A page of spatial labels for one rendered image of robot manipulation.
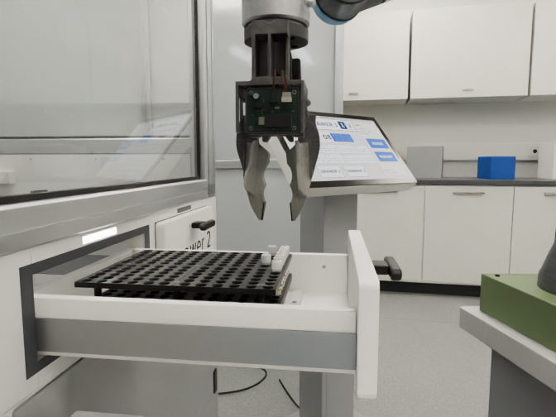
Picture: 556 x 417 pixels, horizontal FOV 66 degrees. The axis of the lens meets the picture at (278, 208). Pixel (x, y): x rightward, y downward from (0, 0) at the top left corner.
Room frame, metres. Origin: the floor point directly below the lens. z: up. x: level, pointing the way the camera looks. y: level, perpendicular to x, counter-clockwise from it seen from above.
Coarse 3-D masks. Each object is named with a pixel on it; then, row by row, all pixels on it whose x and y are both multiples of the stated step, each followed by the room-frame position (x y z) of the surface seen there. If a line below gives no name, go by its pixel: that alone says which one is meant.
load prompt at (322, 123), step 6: (318, 120) 1.43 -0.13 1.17; (324, 120) 1.45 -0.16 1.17; (330, 120) 1.46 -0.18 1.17; (336, 120) 1.48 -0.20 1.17; (342, 120) 1.50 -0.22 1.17; (318, 126) 1.40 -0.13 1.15; (324, 126) 1.42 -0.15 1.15; (330, 126) 1.44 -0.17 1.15; (336, 126) 1.46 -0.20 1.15; (342, 126) 1.48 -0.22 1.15; (348, 126) 1.50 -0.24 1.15
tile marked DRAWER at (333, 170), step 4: (320, 168) 1.26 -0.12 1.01; (324, 168) 1.27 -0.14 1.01; (328, 168) 1.28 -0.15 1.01; (332, 168) 1.28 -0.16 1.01; (336, 168) 1.30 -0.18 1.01; (340, 168) 1.31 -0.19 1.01; (320, 172) 1.24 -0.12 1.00; (324, 172) 1.25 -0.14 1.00; (328, 172) 1.26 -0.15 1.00; (332, 172) 1.27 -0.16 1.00; (336, 172) 1.28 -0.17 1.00; (340, 172) 1.29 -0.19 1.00; (324, 176) 1.24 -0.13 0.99; (328, 176) 1.25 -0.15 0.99; (332, 176) 1.26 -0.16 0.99; (336, 176) 1.27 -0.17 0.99; (340, 176) 1.28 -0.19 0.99; (344, 176) 1.29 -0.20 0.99
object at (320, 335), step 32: (128, 256) 0.65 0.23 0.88; (320, 256) 0.62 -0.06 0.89; (64, 288) 0.49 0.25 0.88; (320, 288) 0.62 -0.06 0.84; (64, 320) 0.42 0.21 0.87; (96, 320) 0.41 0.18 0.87; (128, 320) 0.41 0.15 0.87; (160, 320) 0.40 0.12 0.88; (192, 320) 0.40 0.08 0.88; (224, 320) 0.40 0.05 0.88; (256, 320) 0.39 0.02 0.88; (288, 320) 0.39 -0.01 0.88; (320, 320) 0.38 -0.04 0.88; (352, 320) 0.38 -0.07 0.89; (64, 352) 0.42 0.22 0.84; (96, 352) 0.41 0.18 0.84; (128, 352) 0.41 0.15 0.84; (160, 352) 0.40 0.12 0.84; (192, 352) 0.40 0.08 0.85; (224, 352) 0.39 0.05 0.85; (256, 352) 0.39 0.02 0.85; (288, 352) 0.39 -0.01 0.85; (320, 352) 0.38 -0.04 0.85; (352, 352) 0.38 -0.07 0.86
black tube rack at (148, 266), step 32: (160, 256) 0.58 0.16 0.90; (192, 256) 0.59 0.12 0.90; (224, 256) 0.58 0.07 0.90; (256, 256) 0.59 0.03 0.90; (96, 288) 0.47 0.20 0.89; (128, 288) 0.45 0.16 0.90; (160, 288) 0.44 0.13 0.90; (192, 288) 0.44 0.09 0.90; (224, 288) 0.44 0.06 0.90; (256, 288) 0.43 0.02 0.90; (288, 288) 0.55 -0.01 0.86
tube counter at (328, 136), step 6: (324, 132) 1.39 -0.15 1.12; (330, 132) 1.41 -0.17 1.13; (336, 132) 1.43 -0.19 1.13; (324, 138) 1.37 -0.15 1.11; (330, 138) 1.39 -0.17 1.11; (336, 138) 1.41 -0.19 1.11; (342, 138) 1.42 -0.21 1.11; (348, 138) 1.44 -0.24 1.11; (354, 138) 1.46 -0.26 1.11; (360, 138) 1.48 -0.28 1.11
